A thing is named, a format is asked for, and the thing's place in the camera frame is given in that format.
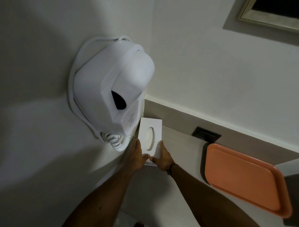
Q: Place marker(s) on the person's right hand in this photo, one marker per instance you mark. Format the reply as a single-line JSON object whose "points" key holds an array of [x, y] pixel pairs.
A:
{"points": [[163, 157]]}

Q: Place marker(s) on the person's left hand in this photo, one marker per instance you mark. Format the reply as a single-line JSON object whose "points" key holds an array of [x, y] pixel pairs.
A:
{"points": [[134, 159]]}

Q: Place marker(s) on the person's right thumb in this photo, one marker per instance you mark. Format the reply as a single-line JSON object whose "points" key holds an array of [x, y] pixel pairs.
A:
{"points": [[154, 159]]}

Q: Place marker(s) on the person's left thumb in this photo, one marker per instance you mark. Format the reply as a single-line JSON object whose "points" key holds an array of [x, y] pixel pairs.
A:
{"points": [[145, 158]]}

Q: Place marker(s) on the white tissue box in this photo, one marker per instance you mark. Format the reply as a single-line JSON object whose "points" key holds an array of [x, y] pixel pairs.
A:
{"points": [[149, 138]]}

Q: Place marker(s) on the person's left forearm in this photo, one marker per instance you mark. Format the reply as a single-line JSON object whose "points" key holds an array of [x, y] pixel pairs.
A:
{"points": [[102, 198]]}

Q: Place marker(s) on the person's right forearm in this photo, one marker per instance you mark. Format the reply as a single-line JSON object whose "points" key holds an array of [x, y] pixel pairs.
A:
{"points": [[210, 201]]}

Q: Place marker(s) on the orange plastic tray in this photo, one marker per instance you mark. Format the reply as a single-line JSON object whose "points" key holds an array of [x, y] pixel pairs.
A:
{"points": [[247, 179]]}

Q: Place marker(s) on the framed mirror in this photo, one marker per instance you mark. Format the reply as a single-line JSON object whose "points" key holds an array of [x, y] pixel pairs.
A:
{"points": [[268, 14]]}

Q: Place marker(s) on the black wall socket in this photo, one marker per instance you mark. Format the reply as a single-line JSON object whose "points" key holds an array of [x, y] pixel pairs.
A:
{"points": [[206, 134]]}

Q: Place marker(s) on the white wall-mounted hair dryer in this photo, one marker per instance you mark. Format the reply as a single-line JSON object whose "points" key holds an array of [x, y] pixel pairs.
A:
{"points": [[109, 88]]}

